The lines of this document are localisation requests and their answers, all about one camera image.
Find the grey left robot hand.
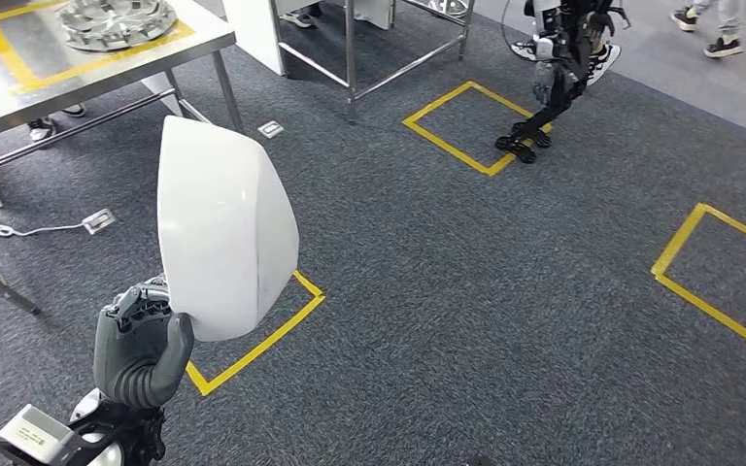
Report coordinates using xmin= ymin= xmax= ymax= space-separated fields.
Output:
xmin=92 ymin=278 xmax=195 ymax=401

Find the white plastic shell part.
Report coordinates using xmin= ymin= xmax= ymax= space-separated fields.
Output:
xmin=156 ymin=116 xmax=301 ymax=343

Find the steel workbench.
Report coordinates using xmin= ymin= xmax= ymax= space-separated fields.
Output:
xmin=0 ymin=0 xmax=246 ymax=316

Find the yellow tape on workbench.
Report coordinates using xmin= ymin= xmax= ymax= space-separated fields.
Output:
xmin=0 ymin=0 xmax=195 ymax=96

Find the yellow floor tape square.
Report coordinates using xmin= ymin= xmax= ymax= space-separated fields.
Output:
xmin=185 ymin=270 xmax=326 ymax=397
xmin=651 ymin=202 xmax=746 ymax=365
xmin=402 ymin=80 xmax=553 ymax=178

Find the silver wheel cover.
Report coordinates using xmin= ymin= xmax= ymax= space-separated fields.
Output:
xmin=57 ymin=0 xmax=179 ymax=52

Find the white panel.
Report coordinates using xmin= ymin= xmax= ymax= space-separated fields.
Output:
xmin=221 ymin=0 xmax=288 ymax=77

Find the black humanoid robot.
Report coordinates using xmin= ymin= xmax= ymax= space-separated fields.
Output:
xmin=493 ymin=0 xmax=631 ymax=165

